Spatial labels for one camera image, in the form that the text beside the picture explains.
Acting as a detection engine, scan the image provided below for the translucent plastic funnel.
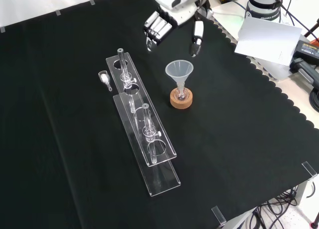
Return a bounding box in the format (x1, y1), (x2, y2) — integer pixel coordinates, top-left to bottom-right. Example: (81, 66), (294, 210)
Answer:
(164, 60), (194, 91)

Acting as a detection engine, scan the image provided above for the small round-bottom glass flask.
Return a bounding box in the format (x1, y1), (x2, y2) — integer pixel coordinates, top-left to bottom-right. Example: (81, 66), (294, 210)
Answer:
(174, 86), (187, 102)

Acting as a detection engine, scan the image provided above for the clear acrylic funnel stand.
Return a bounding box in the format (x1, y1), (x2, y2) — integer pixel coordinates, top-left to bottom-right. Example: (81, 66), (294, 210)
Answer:
(106, 48), (181, 197)

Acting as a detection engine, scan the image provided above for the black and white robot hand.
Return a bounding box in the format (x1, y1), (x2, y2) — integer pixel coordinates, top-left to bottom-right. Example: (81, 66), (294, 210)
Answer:
(143, 0), (215, 58)

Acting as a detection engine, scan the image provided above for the pale board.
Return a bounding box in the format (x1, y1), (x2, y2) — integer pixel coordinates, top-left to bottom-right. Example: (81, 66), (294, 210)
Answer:
(234, 16), (303, 66)

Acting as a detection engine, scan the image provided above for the black cable bundle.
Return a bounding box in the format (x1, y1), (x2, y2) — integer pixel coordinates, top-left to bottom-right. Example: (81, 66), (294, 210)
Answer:
(249, 185), (301, 229)

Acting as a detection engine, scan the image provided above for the black power adapter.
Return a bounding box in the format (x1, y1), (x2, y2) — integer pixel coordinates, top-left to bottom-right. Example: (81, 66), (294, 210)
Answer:
(296, 39), (319, 62)

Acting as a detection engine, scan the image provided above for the black clamp device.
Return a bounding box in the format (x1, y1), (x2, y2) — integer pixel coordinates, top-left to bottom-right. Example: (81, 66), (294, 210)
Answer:
(290, 57), (319, 86)

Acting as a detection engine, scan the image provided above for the cork ring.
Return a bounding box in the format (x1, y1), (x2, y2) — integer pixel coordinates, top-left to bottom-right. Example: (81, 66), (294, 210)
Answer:
(169, 88), (194, 110)

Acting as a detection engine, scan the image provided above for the black bench cloth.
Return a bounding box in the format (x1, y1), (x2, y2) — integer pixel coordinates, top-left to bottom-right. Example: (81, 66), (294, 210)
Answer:
(0, 0), (319, 229)

